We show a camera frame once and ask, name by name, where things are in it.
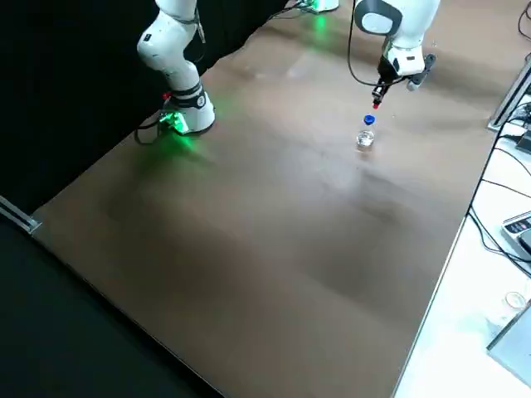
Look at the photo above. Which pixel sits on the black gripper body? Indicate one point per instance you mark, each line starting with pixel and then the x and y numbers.
pixel 388 70

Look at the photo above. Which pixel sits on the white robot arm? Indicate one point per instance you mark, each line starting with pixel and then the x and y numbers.
pixel 182 70
pixel 325 4

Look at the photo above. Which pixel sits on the clear bottle blue cap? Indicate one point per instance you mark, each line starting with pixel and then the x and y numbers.
pixel 366 139

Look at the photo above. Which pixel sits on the grey desktop device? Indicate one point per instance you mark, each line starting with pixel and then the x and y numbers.
pixel 518 234

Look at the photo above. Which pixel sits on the grey flat panel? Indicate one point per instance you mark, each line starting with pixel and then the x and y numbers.
pixel 512 352

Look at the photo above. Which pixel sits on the aluminium corner strut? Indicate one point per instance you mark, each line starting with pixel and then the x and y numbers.
pixel 20 217

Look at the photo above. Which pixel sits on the black wrist bracket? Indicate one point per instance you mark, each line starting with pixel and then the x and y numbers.
pixel 421 74

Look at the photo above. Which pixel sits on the aluminium frame post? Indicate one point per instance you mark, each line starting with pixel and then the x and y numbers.
pixel 508 99

